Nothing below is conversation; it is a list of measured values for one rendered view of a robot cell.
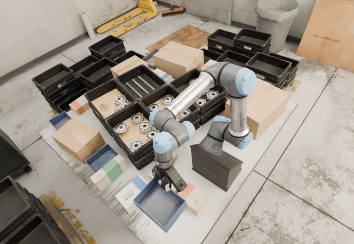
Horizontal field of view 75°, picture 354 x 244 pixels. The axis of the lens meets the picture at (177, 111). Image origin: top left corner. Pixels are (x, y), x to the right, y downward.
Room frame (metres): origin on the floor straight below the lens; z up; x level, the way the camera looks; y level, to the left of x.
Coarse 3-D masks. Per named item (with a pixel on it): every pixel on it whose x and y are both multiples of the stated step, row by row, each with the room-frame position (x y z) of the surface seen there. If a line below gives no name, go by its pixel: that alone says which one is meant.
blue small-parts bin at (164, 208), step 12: (156, 180) 0.55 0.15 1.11; (144, 192) 0.50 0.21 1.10; (156, 192) 0.51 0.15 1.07; (168, 192) 0.50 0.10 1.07; (144, 204) 0.46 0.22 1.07; (156, 204) 0.45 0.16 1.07; (168, 204) 0.44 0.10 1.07; (180, 204) 0.43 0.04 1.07; (156, 216) 0.40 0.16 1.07; (168, 216) 0.39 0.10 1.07; (168, 228) 0.33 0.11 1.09
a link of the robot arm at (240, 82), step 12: (228, 72) 0.84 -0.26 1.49; (240, 72) 0.81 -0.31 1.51; (252, 72) 0.81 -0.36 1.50; (228, 84) 0.81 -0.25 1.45; (240, 84) 0.77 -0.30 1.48; (252, 84) 0.79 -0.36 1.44; (240, 96) 0.77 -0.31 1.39; (240, 108) 0.78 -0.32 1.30; (240, 120) 0.77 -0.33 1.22; (228, 132) 0.82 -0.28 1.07; (240, 132) 0.76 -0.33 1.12; (240, 144) 0.73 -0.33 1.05
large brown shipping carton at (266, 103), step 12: (264, 84) 1.36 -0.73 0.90; (252, 96) 1.24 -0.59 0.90; (264, 96) 1.23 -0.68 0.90; (276, 96) 1.21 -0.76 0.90; (288, 96) 1.19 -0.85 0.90; (228, 108) 1.20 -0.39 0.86; (252, 108) 1.13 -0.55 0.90; (264, 108) 1.11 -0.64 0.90; (276, 108) 1.10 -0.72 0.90; (252, 120) 1.02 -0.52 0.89; (264, 120) 1.02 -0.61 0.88; (252, 132) 1.01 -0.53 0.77
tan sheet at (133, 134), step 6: (126, 120) 1.24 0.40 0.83; (144, 120) 1.21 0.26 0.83; (132, 126) 1.17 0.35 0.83; (132, 132) 1.11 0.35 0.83; (138, 132) 1.10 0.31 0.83; (126, 138) 1.06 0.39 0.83; (132, 138) 1.05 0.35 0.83; (138, 138) 1.05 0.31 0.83; (144, 138) 1.04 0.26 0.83; (126, 144) 1.00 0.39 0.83
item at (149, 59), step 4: (152, 52) 2.30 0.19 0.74; (156, 52) 2.35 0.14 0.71; (148, 56) 2.25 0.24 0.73; (152, 56) 2.28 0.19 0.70; (144, 60) 2.20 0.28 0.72; (148, 60) 2.21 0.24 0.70; (152, 60) 2.20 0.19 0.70; (148, 64) 2.08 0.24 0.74; (152, 64) 2.12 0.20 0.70; (152, 68) 2.04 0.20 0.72
